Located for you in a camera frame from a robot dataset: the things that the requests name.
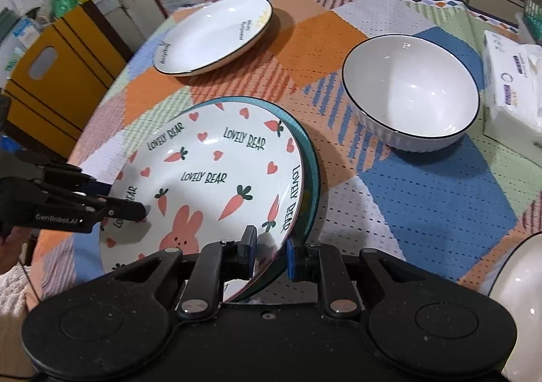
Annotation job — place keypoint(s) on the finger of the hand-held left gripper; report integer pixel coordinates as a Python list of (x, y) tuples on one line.
[(59, 168), (131, 211)]

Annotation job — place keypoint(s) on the person's left forearm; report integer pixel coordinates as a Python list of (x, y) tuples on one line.
[(10, 252)]

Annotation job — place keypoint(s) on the patchwork tablecloth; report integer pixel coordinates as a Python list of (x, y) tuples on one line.
[(423, 195)]

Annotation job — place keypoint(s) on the green plastic basket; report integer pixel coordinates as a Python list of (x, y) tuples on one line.
[(534, 22)]

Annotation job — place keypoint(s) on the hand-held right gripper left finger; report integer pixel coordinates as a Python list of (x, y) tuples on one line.
[(250, 248)]

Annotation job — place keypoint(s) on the wooden chair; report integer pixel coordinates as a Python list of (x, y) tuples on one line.
[(55, 81)]

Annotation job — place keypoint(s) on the white plate with black rim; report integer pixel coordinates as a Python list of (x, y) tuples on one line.
[(211, 34)]

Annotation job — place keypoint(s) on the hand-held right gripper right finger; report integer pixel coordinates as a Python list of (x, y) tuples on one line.
[(291, 259)]

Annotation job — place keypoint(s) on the teal plate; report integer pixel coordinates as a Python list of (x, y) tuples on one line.
[(312, 178)]

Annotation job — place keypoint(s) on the white ribbed bowl black rim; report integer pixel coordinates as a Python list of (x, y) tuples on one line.
[(521, 280), (406, 89)]

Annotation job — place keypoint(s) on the rabbit and carrot print plate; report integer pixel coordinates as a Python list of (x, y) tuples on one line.
[(203, 161)]

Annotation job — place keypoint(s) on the white tissue pack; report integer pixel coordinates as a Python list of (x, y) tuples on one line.
[(512, 102)]

